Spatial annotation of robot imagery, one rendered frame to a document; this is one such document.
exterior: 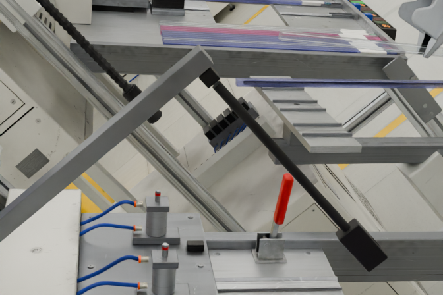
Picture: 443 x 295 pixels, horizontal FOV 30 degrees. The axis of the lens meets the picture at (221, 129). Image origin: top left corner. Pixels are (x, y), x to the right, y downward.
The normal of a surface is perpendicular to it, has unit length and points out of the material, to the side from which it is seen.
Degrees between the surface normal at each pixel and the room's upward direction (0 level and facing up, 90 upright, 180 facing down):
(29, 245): 43
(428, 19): 90
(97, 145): 90
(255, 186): 0
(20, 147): 90
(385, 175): 0
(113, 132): 90
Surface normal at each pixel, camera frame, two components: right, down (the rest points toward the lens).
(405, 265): 0.13, 0.38
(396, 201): -0.63, -0.68
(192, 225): 0.07, -0.93
